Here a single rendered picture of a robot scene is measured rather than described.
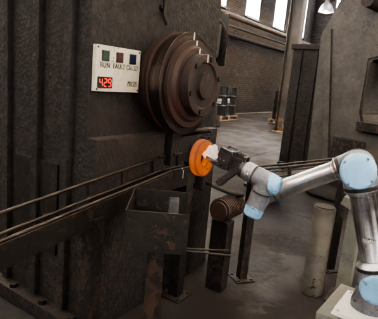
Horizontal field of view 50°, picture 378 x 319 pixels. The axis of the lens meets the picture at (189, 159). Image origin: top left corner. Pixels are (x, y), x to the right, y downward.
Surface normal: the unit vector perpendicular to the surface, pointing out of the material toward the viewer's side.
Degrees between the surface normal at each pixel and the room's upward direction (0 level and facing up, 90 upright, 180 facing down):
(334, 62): 90
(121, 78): 90
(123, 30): 90
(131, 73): 90
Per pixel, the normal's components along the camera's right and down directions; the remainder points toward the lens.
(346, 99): -0.74, 0.07
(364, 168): -0.40, 0.03
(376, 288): -0.35, 0.29
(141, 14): 0.82, 0.18
